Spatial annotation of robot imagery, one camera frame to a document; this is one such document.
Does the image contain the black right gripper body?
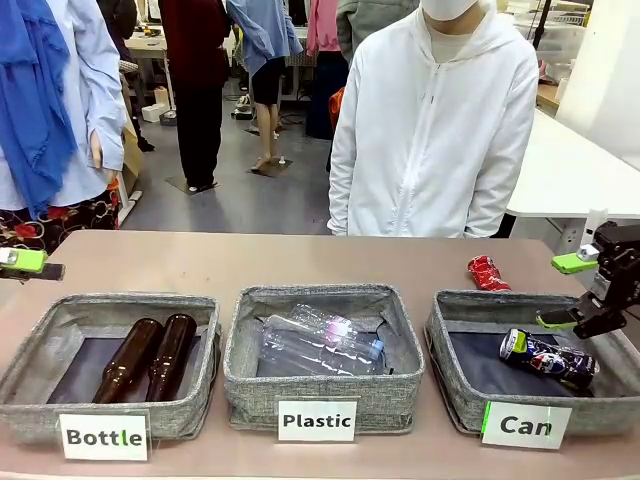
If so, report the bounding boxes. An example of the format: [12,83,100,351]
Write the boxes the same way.
[593,221,640,302]

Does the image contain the crushed black soda can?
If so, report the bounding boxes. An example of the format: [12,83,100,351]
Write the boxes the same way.
[499,328,600,389]

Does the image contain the brown glass bottle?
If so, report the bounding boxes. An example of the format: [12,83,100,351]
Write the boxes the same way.
[144,313,198,403]
[92,318,165,404]

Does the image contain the clear bottle with blue cap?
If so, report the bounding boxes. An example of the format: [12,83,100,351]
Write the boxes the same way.
[259,319,386,376]

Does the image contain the large clear plastic bottle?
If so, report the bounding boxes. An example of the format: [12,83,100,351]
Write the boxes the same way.
[260,302,362,362]

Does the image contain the person's right forearm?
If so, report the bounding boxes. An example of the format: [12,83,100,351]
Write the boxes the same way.
[327,139,362,237]

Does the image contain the person's left forearm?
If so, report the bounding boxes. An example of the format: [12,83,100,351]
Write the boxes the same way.
[462,149,527,239]

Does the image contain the crushed red soda can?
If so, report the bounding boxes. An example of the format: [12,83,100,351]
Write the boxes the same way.
[467,255,514,292]

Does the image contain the white Can label sign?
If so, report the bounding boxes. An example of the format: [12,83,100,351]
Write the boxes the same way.
[480,400,574,450]

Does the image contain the grey fabric basket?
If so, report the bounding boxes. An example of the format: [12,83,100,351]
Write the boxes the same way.
[0,293,222,444]
[222,283,426,434]
[423,288,640,436]

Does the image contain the red floral black skirt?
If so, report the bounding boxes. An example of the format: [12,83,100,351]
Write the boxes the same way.
[0,192,121,264]

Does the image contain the white table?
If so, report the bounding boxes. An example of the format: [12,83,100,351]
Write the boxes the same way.
[504,107,640,221]

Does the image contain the mannequin hand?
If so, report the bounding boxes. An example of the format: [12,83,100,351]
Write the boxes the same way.
[89,142,120,190]

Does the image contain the brown cardboard sheet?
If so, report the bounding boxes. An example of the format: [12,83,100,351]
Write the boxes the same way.
[121,124,146,197]

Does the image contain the blue scarf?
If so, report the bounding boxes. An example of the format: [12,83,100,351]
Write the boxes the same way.
[0,0,79,221]

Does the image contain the light blue shirt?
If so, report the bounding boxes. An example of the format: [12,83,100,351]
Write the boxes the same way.
[0,0,127,211]

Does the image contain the person in white hoodie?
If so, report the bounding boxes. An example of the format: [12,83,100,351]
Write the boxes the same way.
[327,0,540,239]

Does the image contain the white Bottle label sign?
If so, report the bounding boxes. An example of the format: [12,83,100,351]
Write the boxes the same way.
[58,408,151,462]

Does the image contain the clear plastic storage drawers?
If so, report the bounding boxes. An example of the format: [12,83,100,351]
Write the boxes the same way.
[537,22,586,54]

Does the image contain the black pole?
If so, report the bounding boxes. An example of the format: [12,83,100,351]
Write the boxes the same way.
[534,0,554,51]

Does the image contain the white background desk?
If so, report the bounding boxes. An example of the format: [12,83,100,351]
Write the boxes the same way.
[124,27,174,109]

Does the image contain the figure in dark red garment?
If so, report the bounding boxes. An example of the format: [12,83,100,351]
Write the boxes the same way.
[158,0,229,192]

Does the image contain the white face mask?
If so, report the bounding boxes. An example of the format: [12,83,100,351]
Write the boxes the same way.
[418,0,482,21]

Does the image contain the white Plastic label sign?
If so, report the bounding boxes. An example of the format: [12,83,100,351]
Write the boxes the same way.
[274,395,359,444]

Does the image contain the person in grey jacket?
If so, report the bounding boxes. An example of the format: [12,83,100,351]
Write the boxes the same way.
[335,0,422,66]

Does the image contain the mannequin in blue shirt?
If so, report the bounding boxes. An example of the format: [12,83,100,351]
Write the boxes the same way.
[224,0,304,174]

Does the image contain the pink garment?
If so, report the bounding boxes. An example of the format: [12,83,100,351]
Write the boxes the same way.
[305,0,342,58]

